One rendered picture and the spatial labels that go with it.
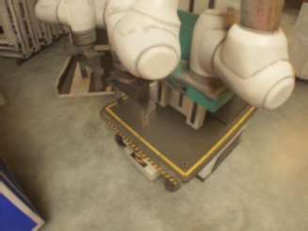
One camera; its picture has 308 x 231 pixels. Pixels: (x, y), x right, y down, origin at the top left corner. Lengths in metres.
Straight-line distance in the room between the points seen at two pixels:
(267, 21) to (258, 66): 0.10
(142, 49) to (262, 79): 0.28
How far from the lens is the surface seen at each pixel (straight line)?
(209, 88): 0.71
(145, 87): 0.57
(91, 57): 0.77
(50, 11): 0.82
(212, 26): 0.63
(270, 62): 0.49
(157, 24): 0.35
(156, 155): 1.00
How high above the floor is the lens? 1.12
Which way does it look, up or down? 42 degrees down
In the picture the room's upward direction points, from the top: 2 degrees clockwise
